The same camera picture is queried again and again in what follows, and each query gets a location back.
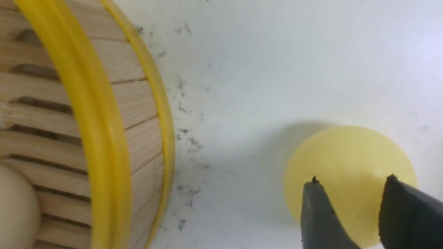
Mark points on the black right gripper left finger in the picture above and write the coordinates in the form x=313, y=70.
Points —
x=319, y=223

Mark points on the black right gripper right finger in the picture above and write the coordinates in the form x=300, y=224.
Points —
x=409, y=218

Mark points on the yellow bun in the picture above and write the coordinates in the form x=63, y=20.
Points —
x=352, y=164

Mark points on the beige bun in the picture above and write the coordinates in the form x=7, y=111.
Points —
x=20, y=213

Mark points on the bamboo steamer tray yellow rim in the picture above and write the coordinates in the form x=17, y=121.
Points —
x=86, y=120

